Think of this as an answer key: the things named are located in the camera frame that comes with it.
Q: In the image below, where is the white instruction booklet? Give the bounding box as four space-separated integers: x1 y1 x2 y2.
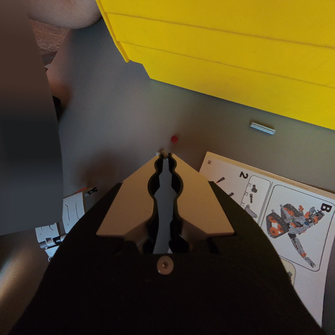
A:
199 151 335 328

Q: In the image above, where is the yellow bin with cable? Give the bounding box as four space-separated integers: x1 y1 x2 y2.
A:
95 0 335 131

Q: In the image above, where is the grey building block assembly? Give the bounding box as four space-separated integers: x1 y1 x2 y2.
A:
35 186 99 263

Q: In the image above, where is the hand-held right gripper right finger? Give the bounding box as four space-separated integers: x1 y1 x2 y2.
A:
167 153 235 252

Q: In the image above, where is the small blue stick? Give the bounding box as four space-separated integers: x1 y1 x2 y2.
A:
250 121 276 135

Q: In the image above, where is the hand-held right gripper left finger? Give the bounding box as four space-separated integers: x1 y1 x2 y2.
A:
96 154 164 253

